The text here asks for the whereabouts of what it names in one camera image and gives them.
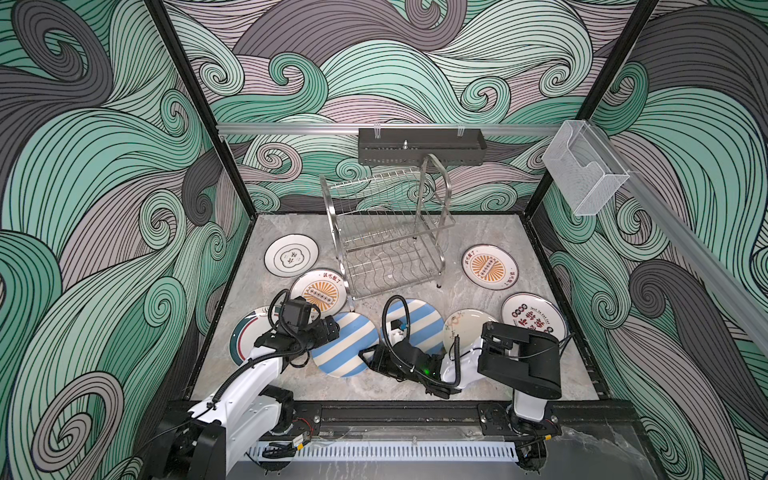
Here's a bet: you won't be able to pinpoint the white plate orange sunburst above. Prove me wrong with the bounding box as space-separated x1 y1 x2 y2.
289 268 348 316
461 244 520 290

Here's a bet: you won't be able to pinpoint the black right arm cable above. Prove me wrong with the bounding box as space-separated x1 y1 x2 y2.
381 293 463 385

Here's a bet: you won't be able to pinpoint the right white plate orange sunburst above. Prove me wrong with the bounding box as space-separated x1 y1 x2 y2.
461 244 520 290

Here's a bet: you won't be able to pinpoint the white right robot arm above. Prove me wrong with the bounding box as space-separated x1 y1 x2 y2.
358 321 562 443

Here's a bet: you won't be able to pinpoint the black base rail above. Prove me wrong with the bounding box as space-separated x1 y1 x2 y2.
255 400 638 440

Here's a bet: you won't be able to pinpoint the aluminium wall rail right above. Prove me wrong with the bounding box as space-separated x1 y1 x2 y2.
591 125 767 351

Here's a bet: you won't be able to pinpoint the cream plate floral pattern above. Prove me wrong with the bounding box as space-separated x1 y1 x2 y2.
443 309 497 360

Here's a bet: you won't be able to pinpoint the aluminium wall rail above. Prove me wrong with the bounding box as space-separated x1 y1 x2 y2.
216 122 560 136
591 125 767 351

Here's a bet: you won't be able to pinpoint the blue white striped plate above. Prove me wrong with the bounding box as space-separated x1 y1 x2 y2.
386 299 445 355
311 312 379 378

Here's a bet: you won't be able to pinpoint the aluminium wall rail back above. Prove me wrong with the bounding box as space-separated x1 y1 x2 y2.
216 122 560 136

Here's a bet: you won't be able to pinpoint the steel wire dish rack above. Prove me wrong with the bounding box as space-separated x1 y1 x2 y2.
320 154 455 303

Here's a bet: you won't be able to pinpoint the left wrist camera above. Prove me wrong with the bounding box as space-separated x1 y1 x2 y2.
279 297 320 330

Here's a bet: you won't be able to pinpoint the clear plastic wall bin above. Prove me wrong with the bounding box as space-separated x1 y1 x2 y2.
542 120 630 217

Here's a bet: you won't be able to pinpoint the white plate red characters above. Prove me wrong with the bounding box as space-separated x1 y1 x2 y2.
501 292 570 342

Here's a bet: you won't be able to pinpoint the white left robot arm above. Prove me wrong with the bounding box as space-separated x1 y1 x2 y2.
143 316 340 479

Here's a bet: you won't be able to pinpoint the white plate green flower outline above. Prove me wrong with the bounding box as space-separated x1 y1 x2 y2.
264 234 319 278

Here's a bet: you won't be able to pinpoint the left white plate orange sunburst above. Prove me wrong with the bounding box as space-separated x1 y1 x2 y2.
289 268 348 316

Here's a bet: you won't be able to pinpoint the white plate green red rim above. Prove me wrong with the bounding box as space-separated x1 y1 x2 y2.
229 306 271 366

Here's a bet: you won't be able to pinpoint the white slotted cable duct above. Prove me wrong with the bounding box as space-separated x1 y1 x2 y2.
280 441 518 463

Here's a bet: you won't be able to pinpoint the black wall-mounted tray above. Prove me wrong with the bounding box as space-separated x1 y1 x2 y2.
357 129 488 166

